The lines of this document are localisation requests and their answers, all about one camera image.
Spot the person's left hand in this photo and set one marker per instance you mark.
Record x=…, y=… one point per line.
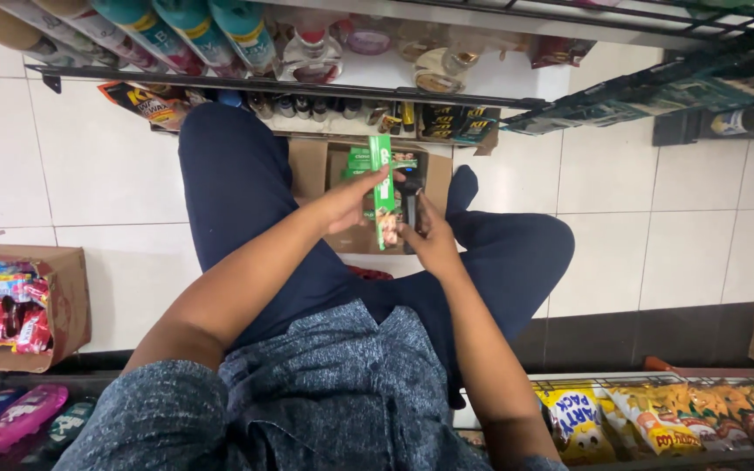
x=344, y=201

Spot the person's right hand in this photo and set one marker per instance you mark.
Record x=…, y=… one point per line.
x=430, y=242

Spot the person's right fingers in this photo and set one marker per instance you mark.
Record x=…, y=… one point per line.
x=415, y=219

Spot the black barcode scanner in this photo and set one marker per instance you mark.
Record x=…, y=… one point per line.
x=410, y=196

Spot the green toothpaste box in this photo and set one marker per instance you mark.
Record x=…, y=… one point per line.
x=382, y=190

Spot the open cardboard box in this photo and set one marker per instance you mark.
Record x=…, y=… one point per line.
x=364, y=196

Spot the person's dark sock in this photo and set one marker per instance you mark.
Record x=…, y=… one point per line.
x=462, y=188

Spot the stack of green boxes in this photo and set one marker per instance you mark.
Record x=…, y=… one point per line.
x=358, y=165

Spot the person's dark blue trousers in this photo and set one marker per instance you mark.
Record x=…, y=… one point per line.
x=272, y=216

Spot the person's grey speckled shirt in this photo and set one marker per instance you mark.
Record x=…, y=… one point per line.
x=311, y=405

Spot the store shelf with bottles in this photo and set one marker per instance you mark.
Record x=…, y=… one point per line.
x=272, y=59

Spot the black display rack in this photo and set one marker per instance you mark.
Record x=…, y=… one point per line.
x=665, y=91

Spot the cardboard box of snack packets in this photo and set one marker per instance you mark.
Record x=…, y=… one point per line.
x=17, y=307

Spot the shelf of shampoo bottles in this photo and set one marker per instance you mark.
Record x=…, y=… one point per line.
x=10, y=422

